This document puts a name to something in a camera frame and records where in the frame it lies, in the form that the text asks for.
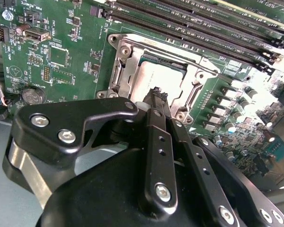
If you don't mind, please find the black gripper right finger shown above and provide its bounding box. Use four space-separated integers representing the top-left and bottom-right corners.
160 91 284 227

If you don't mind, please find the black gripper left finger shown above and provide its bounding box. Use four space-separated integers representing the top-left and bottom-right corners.
1 86 178 215

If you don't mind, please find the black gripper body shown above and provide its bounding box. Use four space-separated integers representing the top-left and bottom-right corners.
35 148 220 227

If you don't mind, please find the silver-topped CPU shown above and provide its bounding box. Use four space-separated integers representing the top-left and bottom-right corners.
130 53 189 105

